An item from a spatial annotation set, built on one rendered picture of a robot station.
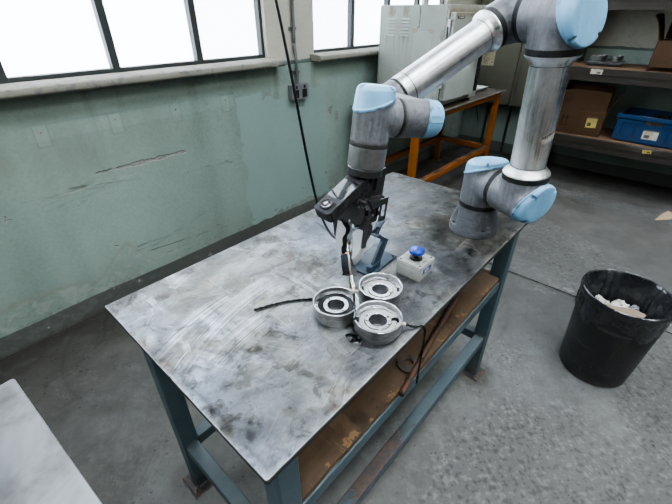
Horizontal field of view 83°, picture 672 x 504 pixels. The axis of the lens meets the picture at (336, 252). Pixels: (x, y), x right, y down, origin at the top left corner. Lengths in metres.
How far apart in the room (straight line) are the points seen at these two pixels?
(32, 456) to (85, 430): 0.93
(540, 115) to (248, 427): 0.90
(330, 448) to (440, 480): 0.70
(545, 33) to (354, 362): 0.78
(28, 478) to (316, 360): 0.56
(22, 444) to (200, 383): 0.38
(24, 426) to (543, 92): 1.31
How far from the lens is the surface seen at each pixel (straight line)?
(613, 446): 1.93
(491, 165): 1.17
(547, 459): 1.77
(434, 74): 0.95
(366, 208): 0.77
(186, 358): 0.85
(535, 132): 1.05
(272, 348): 0.83
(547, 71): 1.02
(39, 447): 1.01
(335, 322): 0.84
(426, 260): 1.01
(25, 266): 2.25
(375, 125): 0.73
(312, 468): 0.95
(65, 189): 2.16
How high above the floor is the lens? 1.39
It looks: 32 degrees down
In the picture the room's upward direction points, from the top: straight up
